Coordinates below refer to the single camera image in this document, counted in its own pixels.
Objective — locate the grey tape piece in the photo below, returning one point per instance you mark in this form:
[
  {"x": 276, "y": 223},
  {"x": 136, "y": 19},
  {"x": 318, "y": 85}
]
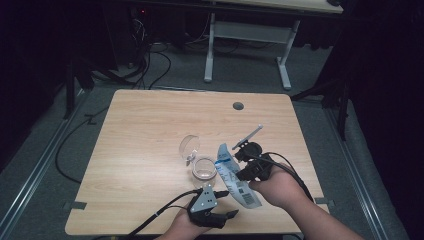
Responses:
[
  {"x": 324, "y": 201},
  {"x": 79, "y": 205}
]

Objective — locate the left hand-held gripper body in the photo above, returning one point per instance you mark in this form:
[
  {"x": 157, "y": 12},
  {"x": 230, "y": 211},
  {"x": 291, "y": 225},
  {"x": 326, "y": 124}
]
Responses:
[{"x": 205, "y": 210}]

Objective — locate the metal floor rail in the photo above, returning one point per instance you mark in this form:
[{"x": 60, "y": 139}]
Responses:
[
  {"x": 36, "y": 166},
  {"x": 356, "y": 173}
]

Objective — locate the white and blue pouch bag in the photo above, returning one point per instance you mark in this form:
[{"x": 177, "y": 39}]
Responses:
[{"x": 230, "y": 180}]

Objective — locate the white metal frame desk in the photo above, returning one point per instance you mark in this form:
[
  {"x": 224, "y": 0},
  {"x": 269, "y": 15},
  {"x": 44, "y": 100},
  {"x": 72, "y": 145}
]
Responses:
[{"x": 250, "y": 31}]

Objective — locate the person's left hand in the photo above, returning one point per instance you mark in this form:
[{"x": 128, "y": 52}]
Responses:
[{"x": 188, "y": 230}]

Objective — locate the round grey table grommet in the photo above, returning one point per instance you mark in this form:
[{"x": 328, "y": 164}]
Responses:
[{"x": 238, "y": 106}]

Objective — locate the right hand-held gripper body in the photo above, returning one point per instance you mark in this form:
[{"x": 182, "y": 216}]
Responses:
[{"x": 258, "y": 166}]

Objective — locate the dark device with red light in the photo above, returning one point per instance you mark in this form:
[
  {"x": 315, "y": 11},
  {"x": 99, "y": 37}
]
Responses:
[{"x": 141, "y": 20}]

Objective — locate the person's right hand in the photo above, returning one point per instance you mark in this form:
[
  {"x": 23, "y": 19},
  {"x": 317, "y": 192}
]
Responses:
[{"x": 280, "y": 190}]

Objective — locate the black metal stand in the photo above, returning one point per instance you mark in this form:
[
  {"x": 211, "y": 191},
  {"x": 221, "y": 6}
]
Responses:
[
  {"x": 70, "y": 90},
  {"x": 341, "y": 106}
]

